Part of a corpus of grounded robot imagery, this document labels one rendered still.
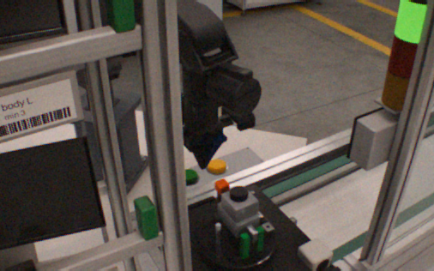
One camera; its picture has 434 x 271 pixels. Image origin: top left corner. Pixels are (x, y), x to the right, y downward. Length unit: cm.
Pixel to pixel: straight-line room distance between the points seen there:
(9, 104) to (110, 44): 6
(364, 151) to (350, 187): 39
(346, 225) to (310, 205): 9
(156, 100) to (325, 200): 74
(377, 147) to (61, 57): 48
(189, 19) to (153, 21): 40
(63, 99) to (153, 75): 5
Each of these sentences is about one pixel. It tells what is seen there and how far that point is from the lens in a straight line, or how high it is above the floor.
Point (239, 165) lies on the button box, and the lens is 96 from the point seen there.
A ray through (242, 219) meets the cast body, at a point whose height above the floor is 106.
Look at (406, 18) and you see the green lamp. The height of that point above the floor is 139.
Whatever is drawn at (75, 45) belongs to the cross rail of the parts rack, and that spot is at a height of 147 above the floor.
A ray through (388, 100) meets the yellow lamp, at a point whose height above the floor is 127.
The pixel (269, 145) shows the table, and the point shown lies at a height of 86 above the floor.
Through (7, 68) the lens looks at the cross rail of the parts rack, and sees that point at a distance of 23.
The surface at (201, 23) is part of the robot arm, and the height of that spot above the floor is 134.
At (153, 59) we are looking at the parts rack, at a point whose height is 145.
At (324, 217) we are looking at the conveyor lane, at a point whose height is 92.
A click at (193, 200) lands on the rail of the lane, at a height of 96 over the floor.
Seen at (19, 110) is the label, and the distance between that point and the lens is 24.
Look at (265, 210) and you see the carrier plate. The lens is 84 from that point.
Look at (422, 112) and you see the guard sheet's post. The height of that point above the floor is 127.
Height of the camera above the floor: 155
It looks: 34 degrees down
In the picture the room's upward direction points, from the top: straight up
